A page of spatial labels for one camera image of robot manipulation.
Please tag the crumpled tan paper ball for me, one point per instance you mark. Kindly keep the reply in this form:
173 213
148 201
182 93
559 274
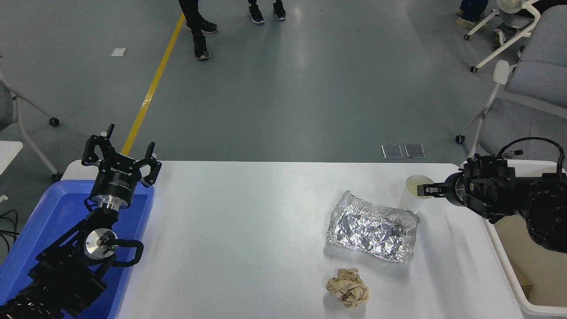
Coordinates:
347 288

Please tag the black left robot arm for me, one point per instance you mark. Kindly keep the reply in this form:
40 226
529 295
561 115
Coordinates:
66 274

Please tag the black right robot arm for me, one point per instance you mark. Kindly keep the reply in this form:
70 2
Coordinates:
545 208

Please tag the white wheeled chair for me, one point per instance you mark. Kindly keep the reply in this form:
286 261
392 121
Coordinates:
514 37

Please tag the grey upholstered wheeled chair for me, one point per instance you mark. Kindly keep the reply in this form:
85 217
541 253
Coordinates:
540 71

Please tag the metal floor plate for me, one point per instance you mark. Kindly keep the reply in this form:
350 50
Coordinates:
392 151
415 150

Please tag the seated person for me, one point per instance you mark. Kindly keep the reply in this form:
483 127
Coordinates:
471 11

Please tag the blue plastic tray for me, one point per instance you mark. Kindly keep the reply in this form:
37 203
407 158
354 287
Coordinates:
48 212

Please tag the crumpled silver foil tray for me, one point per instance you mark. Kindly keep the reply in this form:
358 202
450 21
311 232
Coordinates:
372 228

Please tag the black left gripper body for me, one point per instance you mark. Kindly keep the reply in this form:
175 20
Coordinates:
116 177

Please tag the small white side table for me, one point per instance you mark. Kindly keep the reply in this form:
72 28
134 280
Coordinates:
9 155

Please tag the standing person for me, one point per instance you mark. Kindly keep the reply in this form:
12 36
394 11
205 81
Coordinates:
256 13
200 44

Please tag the white-framed wheeled chair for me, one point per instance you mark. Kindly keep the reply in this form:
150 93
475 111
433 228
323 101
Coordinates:
24 133

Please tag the white paper cup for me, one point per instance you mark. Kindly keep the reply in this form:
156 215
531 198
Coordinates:
412 184

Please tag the large pale plastic bin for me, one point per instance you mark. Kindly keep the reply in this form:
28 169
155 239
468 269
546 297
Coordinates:
531 270

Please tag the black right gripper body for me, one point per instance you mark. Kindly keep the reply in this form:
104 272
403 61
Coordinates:
455 189

